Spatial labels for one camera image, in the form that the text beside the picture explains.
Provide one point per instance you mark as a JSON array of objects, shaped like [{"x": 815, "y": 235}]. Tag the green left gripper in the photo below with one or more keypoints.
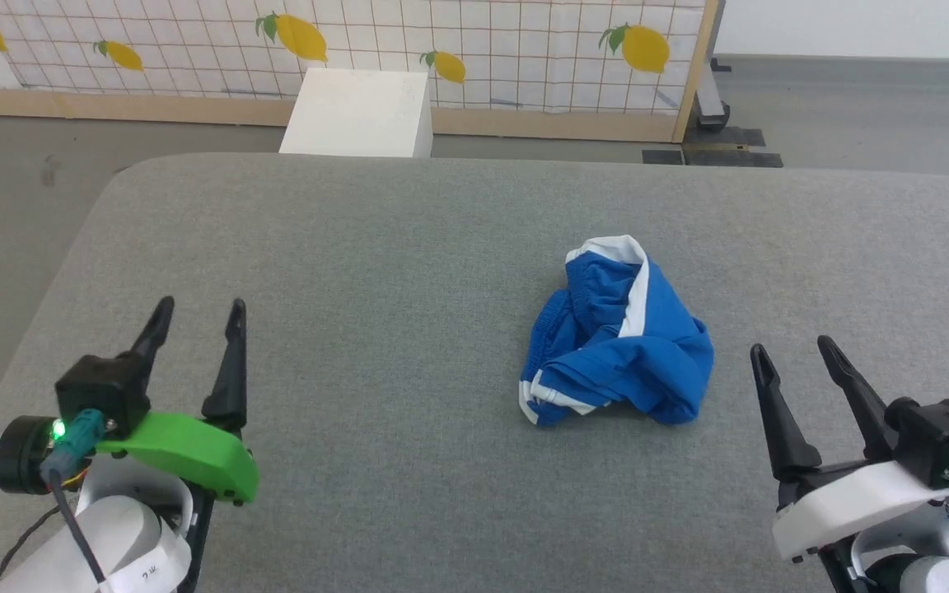
[{"x": 186, "y": 453}]

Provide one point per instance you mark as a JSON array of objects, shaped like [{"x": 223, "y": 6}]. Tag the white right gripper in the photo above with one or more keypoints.
[{"x": 853, "y": 502}]

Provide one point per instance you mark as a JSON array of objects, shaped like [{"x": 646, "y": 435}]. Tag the blue shorts white trim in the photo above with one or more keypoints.
[{"x": 623, "y": 346}]

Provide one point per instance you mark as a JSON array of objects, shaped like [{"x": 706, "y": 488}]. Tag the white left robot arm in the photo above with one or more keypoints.
[{"x": 104, "y": 543}]

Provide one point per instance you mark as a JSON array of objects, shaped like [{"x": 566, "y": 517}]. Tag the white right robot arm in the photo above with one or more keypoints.
[{"x": 919, "y": 568}]

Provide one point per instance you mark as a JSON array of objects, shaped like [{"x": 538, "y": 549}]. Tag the grey fabric sofa cushion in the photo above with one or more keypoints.
[{"x": 409, "y": 371}]

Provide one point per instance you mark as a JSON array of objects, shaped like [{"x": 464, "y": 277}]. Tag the large black floor mat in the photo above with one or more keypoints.
[{"x": 730, "y": 155}]

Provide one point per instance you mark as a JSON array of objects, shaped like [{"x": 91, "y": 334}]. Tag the white box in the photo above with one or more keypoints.
[{"x": 359, "y": 111}]

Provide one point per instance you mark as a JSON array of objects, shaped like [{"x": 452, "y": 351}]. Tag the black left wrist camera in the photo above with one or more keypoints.
[{"x": 100, "y": 391}]

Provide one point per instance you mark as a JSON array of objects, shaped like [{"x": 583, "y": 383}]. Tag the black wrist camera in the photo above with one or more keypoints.
[
  {"x": 940, "y": 436},
  {"x": 100, "y": 391}
]

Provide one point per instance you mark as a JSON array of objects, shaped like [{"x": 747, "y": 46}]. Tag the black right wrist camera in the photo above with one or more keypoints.
[{"x": 940, "y": 436}]

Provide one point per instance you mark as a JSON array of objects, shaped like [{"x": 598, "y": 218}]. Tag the lemon print partition wooden frame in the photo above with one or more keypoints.
[{"x": 194, "y": 49}]

